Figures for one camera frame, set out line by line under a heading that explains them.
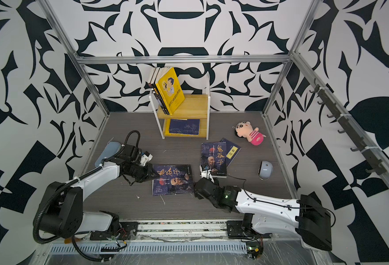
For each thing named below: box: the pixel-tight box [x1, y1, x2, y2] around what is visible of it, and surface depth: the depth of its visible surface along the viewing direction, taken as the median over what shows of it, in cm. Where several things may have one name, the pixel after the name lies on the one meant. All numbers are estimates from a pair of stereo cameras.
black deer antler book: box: [151, 66, 170, 115], surface depth 83 cm
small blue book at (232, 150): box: [219, 137, 242, 168], surface depth 101 cm
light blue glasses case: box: [94, 141, 122, 167], surface depth 100 cm
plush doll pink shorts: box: [232, 120, 267, 146], surface depth 104 cm
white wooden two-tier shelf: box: [149, 72, 211, 141], surface depth 104 cm
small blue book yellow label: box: [169, 118, 201, 136], surface depth 104 cm
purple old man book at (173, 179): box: [151, 163, 194, 196], surface depth 87 cm
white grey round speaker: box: [257, 160, 274, 181], surface depth 87 cm
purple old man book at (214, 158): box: [200, 141, 228, 179], surface depth 98 cm
